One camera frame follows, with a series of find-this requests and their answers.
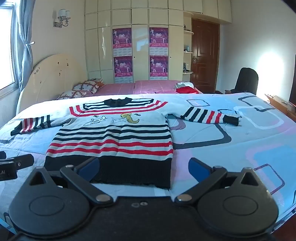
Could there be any pink bed sheet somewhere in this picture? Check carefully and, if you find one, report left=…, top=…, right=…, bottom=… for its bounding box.
left=94, top=80, right=204, bottom=95

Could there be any purple wall poster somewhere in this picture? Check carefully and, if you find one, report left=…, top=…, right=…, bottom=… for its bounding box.
left=149, top=55, right=168, bottom=81
left=149, top=27, right=168, bottom=56
left=113, top=56, right=133, bottom=84
left=112, top=28, right=132, bottom=57

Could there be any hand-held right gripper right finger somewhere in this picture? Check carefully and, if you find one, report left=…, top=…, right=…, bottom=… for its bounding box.
left=174, top=158, right=267, bottom=207

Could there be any black chair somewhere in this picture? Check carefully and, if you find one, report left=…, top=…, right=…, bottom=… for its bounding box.
left=225, top=67, right=259, bottom=95

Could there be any brown checked pillow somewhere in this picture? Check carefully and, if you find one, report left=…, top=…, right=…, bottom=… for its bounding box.
left=57, top=90, right=94, bottom=100
left=72, top=80, right=103, bottom=92

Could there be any dark screen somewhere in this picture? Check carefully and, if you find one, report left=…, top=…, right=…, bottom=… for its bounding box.
left=288, top=54, right=296, bottom=106

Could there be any red black white striped sweater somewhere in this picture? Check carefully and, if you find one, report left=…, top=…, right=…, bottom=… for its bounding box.
left=10, top=98, right=241, bottom=189

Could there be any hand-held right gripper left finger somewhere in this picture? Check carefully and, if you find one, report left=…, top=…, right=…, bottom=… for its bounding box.
left=24, top=157, right=114, bottom=207

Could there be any cream glossy wardrobe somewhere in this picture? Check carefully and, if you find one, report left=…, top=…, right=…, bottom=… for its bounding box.
left=84, top=0, right=232, bottom=84

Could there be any wall lamp with white shades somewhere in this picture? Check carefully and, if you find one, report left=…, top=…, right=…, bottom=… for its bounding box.
left=54, top=9, right=71, bottom=28

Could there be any wooden desk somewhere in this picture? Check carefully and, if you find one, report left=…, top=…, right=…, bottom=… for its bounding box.
left=265, top=93, right=296, bottom=121

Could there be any cream corner shelf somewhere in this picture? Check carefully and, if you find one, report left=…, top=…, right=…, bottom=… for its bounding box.
left=183, top=11, right=194, bottom=75

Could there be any cream wooden headboard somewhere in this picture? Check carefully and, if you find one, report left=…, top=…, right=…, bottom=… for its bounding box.
left=17, top=54, right=88, bottom=114

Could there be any window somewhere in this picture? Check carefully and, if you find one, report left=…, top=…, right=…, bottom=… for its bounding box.
left=0, top=6, right=19, bottom=91

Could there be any red cloth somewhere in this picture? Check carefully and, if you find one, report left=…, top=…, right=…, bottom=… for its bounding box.
left=177, top=86, right=199, bottom=94

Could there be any striped folded cloth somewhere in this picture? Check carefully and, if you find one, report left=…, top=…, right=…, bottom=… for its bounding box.
left=174, top=82, right=195, bottom=91

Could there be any light blue curtain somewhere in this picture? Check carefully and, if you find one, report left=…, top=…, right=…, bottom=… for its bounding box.
left=16, top=0, right=35, bottom=84

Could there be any brown wooden door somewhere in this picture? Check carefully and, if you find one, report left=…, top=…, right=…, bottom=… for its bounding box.
left=191, top=19, right=220, bottom=93

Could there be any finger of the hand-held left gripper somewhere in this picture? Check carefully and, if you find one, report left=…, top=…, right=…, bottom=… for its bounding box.
left=0, top=154, right=35, bottom=171

